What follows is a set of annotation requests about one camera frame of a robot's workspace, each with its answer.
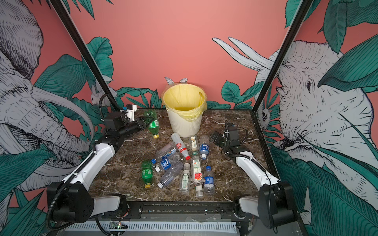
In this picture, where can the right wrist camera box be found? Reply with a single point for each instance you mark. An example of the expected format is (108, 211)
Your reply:
(231, 131)

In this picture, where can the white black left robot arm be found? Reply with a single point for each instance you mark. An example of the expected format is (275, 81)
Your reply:
(69, 201)

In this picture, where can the white slotted cable duct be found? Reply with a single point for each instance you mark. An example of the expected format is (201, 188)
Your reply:
(150, 226)

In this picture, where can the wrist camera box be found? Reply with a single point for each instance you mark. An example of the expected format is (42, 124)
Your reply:
(231, 131)
(119, 119)

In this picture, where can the white bottle red band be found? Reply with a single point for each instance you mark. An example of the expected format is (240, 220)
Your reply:
(180, 145)

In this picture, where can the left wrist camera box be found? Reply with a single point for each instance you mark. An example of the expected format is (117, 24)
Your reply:
(119, 119)

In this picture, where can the green bottle yellow cap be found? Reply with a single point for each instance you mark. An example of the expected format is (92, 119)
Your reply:
(147, 173)
(151, 120)

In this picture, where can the blue label bottle blue cap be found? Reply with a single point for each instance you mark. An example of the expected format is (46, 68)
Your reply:
(209, 182)

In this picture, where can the clear bottle white cap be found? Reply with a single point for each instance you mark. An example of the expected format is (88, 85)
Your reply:
(170, 174)

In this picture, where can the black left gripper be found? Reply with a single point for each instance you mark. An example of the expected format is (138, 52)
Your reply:
(141, 125)

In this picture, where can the clear bottle blue cap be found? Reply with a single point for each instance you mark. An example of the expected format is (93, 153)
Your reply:
(167, 162)

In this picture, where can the tall bottle red green label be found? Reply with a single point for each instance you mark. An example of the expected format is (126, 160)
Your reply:
(197, 176)

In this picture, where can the white ribbed waste bin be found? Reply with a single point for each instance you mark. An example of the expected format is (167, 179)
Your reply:
(182, 127)

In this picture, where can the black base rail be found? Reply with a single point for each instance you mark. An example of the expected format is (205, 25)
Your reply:
(227, 210)

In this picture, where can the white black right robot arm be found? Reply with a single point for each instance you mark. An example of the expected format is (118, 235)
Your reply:
(275, 204)

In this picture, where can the black frame post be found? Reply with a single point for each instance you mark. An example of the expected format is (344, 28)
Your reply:
(290, 36)
(71, 28)

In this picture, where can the clear bottle green label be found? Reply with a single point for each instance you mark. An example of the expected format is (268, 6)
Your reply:
(185, 180)

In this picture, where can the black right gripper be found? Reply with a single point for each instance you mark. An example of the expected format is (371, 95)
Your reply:
(220, 136)

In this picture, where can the small clear bottle bird label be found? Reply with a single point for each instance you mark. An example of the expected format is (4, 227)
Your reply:
(194, 143)

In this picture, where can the crushed clear bottle blue label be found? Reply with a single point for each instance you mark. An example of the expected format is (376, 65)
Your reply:
(169, 149)

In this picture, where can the black left frame post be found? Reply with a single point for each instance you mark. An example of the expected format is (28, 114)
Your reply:
(71, 28)

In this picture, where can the black right frame post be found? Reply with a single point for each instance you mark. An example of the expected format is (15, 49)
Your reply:
(290, 36)

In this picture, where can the yellow plastic bin liner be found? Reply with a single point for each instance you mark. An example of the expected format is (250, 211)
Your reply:
(186, 100)

